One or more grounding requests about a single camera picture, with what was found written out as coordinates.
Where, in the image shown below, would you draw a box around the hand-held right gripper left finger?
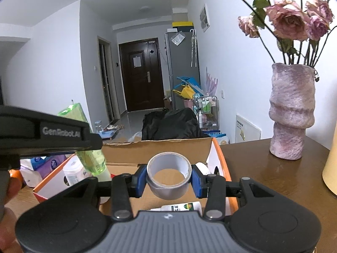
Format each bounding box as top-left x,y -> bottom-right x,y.
56,165 -> 148,220

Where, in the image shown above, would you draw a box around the grey tape roll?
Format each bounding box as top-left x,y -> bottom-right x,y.
146,152 -> 192,199

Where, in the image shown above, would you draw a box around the purple dried flowers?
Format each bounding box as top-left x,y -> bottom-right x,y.
205,67 -> 219,97

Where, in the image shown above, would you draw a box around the trolley cart with bottles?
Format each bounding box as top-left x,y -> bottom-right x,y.
193,93 -> 219,132

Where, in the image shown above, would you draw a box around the blue tissue pack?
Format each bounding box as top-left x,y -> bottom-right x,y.
26,156 -> 53,170

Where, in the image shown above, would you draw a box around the red orange cardboard box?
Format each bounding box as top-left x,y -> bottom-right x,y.
33,136 -> 239,217

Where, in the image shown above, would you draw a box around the blue pet bowl stand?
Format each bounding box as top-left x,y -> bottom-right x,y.
94,121 -> 119,140

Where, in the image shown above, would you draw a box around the dark brown door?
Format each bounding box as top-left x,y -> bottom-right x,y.
118,38 -> 165,112

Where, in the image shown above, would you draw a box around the bunch of dried pink roses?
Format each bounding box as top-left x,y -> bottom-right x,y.
171,0 -> 337,66

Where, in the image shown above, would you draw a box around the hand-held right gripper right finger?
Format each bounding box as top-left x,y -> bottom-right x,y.
191,164 -> 277,221

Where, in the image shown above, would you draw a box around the pink textured vase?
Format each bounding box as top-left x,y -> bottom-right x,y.
269,63 -> 316,161

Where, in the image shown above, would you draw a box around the folded hanging umbrella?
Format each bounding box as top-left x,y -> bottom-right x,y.
190,29 -> 198,67

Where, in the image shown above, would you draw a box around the white squeeze bottle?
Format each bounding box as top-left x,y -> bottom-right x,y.
150,201 -> 204,214

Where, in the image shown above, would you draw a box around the white leaning board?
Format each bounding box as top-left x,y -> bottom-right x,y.
235,113 -> 262,144

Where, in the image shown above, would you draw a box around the yellow black box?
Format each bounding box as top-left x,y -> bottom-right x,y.
172,20 -> 194,33

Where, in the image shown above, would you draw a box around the purple tissue pack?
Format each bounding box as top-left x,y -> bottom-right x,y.
20,155 -> 68,188

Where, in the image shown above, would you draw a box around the white cylindrical container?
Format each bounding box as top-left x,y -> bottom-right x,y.
63,159 -> 87,187

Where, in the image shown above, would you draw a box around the person's left hand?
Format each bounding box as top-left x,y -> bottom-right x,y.
0,177 -> 24,251

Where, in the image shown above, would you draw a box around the white wall electrical panel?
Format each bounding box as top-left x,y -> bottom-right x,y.
199,4 -> 210,33

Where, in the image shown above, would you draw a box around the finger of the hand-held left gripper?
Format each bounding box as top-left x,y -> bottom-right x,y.
76,133 -> 104,154

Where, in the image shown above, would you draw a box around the blue white package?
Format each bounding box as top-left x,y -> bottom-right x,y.
204,130 -> 229,145

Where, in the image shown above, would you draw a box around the black bag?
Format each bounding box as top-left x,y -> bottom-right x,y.
141,108 -> 208,141

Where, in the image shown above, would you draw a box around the white round lid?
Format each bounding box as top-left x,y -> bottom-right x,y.
195,162 -> 211,176

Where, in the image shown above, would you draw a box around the yellow shopping bag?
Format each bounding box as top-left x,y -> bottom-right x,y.
172,84 -> 195,101

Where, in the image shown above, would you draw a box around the grey refrigerator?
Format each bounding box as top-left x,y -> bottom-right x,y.
164,30 -> 201,111

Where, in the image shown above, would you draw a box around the blue shopping bag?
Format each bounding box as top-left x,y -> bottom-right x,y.
176,76 -> 203,95

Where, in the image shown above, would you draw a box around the cream yellow thermos flask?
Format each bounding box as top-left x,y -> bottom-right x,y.
322,148 -> 337,198

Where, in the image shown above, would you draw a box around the green plastic bottle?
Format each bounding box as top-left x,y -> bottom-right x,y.
56,103 -> 111,182

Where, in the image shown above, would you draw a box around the small cardboard box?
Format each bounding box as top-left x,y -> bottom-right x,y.
164,90 -> 173,110

